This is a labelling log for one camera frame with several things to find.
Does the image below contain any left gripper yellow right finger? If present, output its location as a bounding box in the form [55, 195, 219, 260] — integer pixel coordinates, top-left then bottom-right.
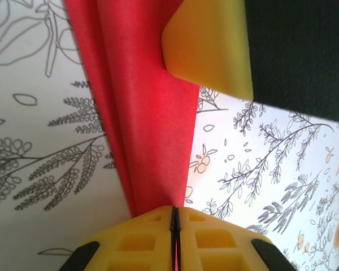
[176, 206, 298, 271]

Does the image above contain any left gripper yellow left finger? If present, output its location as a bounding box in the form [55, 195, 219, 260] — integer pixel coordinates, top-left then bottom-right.
[58, 205, 175, 271]

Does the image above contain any red square paper sheet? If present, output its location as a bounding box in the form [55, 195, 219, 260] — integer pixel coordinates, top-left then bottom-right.
[62, 0, 201, 220]

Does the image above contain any floral patterned table cover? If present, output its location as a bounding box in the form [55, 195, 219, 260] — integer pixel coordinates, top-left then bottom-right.
[0, 0, 339, 271]

